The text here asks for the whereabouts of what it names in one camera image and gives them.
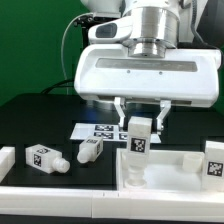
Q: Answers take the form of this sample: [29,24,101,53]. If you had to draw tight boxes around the black cable on table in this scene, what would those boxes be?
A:
[40,79,76,96]

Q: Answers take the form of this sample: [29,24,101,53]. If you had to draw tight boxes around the grey camera cable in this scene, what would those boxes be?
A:
[60,12,94,96]

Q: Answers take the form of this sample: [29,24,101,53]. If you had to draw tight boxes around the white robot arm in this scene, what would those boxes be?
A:
[74,0,222,132]

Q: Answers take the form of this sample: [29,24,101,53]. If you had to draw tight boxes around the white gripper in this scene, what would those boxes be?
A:
[74,17,221,135]

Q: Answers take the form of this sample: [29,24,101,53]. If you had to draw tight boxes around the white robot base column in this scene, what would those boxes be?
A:
[80,0,122,18]

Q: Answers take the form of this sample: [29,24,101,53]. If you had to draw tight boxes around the white left fence bar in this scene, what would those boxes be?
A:
[0,146,15,183]

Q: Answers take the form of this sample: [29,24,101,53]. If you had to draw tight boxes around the white front fence bar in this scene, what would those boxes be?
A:
[0,187,224,223]

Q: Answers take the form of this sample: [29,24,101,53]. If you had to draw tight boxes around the white marker sheet with tags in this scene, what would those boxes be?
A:
[69,122,162,145]

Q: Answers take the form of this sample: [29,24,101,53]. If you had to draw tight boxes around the grey camera on black stand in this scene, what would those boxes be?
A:
[73,12,119,48]

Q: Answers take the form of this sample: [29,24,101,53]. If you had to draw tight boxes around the white fence bar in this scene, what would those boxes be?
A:
[0,187,224,223]
[0,146,15,183]

